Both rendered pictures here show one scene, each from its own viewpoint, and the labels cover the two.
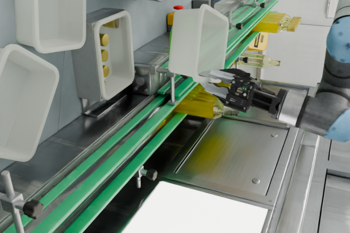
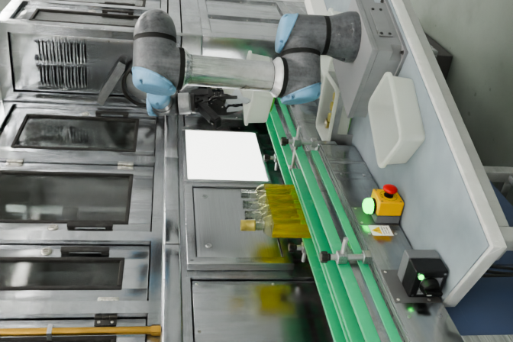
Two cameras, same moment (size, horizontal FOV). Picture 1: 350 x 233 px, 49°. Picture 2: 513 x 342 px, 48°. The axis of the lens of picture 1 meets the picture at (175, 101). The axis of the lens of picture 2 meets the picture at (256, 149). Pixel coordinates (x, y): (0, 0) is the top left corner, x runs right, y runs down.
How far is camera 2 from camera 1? 2.72 m
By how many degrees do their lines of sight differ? 116
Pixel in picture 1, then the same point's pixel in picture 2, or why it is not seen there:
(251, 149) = (222, 224)
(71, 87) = not seen: hidden behind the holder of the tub
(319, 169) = (158, 228)
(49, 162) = (302, 112)
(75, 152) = (298, 117)
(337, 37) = not seen: hidden behind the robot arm
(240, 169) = (221, 203)
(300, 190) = (169, 197)
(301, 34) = not seen: outside the picture
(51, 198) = (281, 106)
